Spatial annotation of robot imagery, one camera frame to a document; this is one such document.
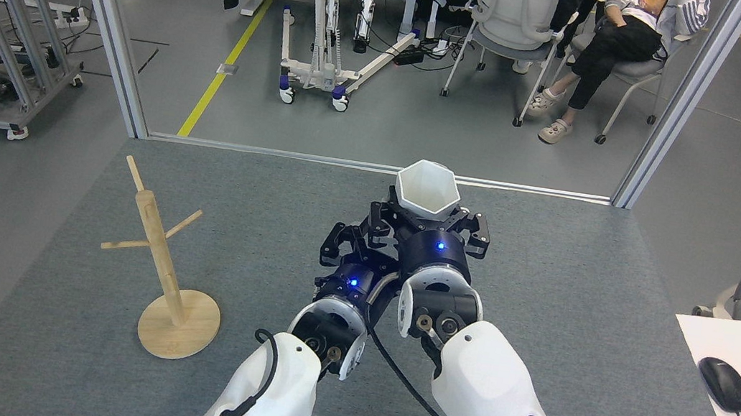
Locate silver right post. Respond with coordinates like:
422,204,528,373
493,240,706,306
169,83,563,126
610,0,741,225

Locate person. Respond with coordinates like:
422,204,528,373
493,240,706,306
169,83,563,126
522,0,712,165

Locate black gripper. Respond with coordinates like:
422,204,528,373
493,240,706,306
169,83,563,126
360,195,495,292
311,220,409,324

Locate white mesh office chair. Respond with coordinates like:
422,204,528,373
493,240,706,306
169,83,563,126
437,0,582,134

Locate wooden cup rack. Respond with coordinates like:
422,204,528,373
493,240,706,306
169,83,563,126
86,153,242,366

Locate grey seat office chair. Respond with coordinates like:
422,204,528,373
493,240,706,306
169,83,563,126
554,0,703,157

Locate silver left post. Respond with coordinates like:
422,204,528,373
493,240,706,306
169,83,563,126
34,0,169,142

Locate white hexagonal cup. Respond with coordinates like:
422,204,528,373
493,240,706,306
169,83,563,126
390,156,466,223

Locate black power strip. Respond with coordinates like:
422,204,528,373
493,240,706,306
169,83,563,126
393,45,427,70

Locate black computer mouse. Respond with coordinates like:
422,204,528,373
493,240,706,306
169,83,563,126
692,355,741,415

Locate white power strip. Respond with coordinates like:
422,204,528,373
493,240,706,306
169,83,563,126
49,4,93,29

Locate silver post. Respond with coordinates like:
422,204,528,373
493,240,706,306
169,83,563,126
34,0,169,142
610,0,741,225

